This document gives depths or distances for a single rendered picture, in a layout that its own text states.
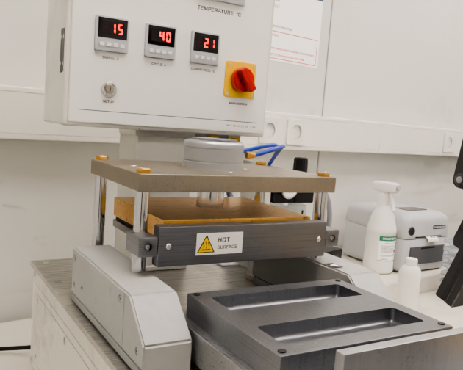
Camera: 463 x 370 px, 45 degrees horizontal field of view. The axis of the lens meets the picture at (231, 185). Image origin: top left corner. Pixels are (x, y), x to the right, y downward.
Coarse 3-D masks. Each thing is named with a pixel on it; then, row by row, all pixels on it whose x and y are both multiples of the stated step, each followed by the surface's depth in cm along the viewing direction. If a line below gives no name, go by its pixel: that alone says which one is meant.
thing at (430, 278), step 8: (344, 256) 170; (360, 264) 162; (392, 272) 155; (424, 272) 158; (432, 272) 158; (440, 272) 159; (384, 280) 146; (392, 280) 146; (424, 280) 153; (432, 280) 155; (392, 288) 143; (424, 288) 153; (432, 288) 156; (392, 296) 144
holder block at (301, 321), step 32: (256, 288) 61; (288, 288) 62; (320, 288) 64; (352, 288) 63; (192, 320) 56; (224, 320) 50; (256, 320) 51; (288, 320) 51; (320, 320) 53; (352, 320) 55; (384, 320) 57; (416, 320) 55; (256, 352) 46; (288, 352) 44; (320, 352) 45
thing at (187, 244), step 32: (160, 224) 61; (192, 224) 63; (224, 224) 64; (256, 224) 66; (288, 224) 68; (320, 224) 71; (160, 256) 60; (192, 256) 62; (224, 256) 64; (256, 256) 67; (288, 256) 69
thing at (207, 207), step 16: (208, 192) 72; (128, 208) 72; (160, 208) 69; (176, 208) 70; (192, 208) 71; (208, 208) 72; (224, 208) 73; (240, 208) 74; (256, 208) 75; (272, 208) 76; (128, 224) 72
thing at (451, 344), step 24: (192, 336) 54; (432, 336) 46; (456, 336) 47; (192, 360) 54; (216, 360) 50; (240, 360) 48; (336, 360) 41; (360, 360) 41; (384, 360) 43; (408, 360) 44; (432, 360) 46; (456, 360) 47
